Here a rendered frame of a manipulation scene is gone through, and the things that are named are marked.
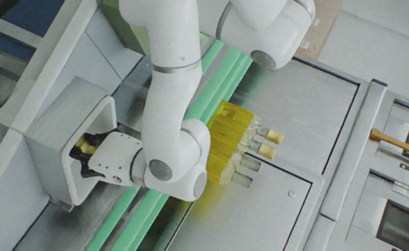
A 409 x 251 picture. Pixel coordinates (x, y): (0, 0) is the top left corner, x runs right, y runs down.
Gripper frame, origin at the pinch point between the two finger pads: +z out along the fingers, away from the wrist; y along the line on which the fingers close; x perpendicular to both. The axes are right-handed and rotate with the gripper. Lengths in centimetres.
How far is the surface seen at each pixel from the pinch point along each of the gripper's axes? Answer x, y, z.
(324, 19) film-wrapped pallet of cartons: -246, 381, 60
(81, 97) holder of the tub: 11.2, 3.8, -1.8
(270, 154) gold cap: -29, 33, -28
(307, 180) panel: -45, 40, -36
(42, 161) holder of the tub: 4.5, -8.9, 1.5
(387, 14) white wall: -332, 526, 21
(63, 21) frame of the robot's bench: 19.8, 15.2, 8.2
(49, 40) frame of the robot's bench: 18.0, 10.8, 9.3
